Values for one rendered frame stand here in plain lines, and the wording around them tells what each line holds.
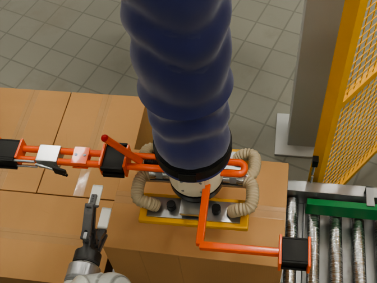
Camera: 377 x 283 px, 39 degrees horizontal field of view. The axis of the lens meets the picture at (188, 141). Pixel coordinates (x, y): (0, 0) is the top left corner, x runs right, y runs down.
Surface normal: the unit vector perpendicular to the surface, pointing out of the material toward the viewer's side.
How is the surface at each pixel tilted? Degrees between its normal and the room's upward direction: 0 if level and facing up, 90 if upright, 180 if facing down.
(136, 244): 0
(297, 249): 0
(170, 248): 0
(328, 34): 90
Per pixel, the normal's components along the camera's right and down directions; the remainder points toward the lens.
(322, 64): -0.15, 0.81
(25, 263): -0.07, -0.58
